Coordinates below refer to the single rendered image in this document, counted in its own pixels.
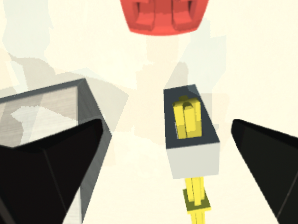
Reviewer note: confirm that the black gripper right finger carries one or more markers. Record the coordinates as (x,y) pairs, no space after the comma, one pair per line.
(271,157)

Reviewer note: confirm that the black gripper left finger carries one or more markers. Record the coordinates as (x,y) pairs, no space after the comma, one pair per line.
(39,180)

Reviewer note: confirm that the yellow square bar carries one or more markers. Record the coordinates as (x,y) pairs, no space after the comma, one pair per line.
(192,146)

